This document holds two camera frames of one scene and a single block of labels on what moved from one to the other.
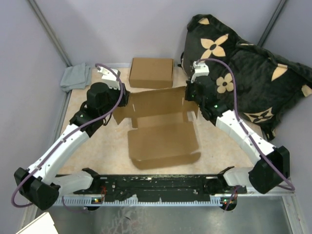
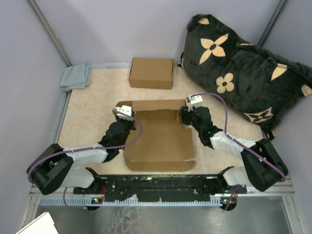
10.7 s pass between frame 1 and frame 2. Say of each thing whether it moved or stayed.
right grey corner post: stayed
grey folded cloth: stayed
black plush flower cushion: stayed
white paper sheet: stayed
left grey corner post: stayed
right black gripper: moved
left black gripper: moved
